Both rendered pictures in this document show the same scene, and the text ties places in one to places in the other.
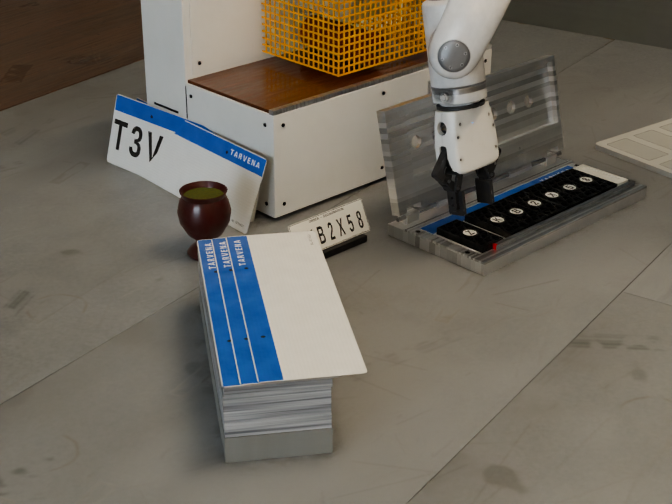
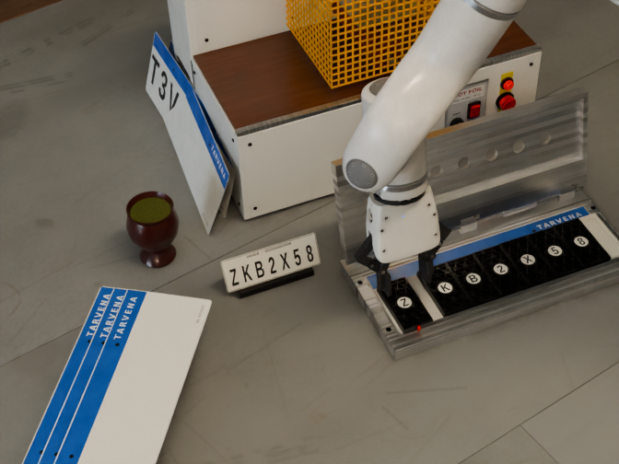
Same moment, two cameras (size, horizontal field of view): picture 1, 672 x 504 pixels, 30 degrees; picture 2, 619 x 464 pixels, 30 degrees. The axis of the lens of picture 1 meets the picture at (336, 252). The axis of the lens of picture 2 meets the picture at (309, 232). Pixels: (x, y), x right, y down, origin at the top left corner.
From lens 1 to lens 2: 99 cm
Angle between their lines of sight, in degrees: 26
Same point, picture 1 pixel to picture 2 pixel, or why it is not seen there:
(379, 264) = (305, 314)
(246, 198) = (213, 201)
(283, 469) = not seen: outside the picture
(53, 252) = (30, 219)
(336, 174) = (321, 179)
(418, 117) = not seen: hidden behind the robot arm
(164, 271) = (108, 272)
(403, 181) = (355, 230)
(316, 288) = (159, 395)
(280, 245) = (168, 316)
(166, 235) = not seen: hidden behind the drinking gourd
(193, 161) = (192, 134)
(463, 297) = (355, 388)
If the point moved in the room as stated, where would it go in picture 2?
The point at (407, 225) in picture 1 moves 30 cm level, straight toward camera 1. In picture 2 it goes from (356, 268) to (274, 408)
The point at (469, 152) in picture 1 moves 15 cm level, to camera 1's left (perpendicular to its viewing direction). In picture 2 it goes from (396, 244) to (298, 219)
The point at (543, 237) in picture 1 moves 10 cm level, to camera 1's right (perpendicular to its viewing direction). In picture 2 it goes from (482, 322) to (547, 340)
